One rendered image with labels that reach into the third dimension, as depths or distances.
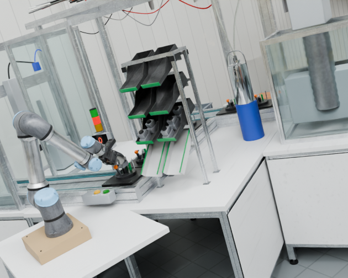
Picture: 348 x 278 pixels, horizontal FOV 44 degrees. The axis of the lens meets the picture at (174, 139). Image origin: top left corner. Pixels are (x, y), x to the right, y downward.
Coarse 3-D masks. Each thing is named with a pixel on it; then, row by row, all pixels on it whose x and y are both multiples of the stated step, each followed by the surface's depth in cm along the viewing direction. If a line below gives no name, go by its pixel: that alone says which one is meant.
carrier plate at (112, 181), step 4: (136, 168) 287; (140, 168) 285; (140, 172) 277; (136, 176) 272; (140, 176) 271; (108, 180) 279; (112, 180) 277; (116, 180) 275; (120, 180) 272; (124, 180) 270; (128, 180) 268; (132, 180) 266; (136, 180) 267; (104, 184) 274; (108, 184) 272; (112, 184) 270; (120, 184) 267; (124, 184) 266; (128, 184) 265; (132, 184) 263
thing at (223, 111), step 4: (228, 100) 366; (232, 100) 374; (224, 104) 390; (228, 104) 369; (232, 104) 374; (224, 108) 384; (228, 108) 371; (232, 108) 369; (220, 112) 374; (224, 112) 371; (228, 112) 367; (232, 112) 365; (236, 112) 363
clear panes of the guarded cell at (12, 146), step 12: (0, 60) 366; (0, 72) 365; (12, 72) 376; (0, 84) 363; (0, 108) 360; (0, 120) 359; (12, 120) 370; (0, 132) 358; (12, 132) 368; (12, 144) 367; (12, 156) 366; (0, 168) 299; (12, 168) 364; (24, 168) 375; (0, 180) 304; (0, 192) 308; (0, 204) 313; (12, 204) 307
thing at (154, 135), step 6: (144, 120) 263; (156, 120) 266; (162, 120) 257; (144, 126) 263; (162, 126) 256; (156, 132) 252; (138, 138) 258; (150, 138) 255; (156, 138) 252; (138, 144) 257; (144, 144) 254
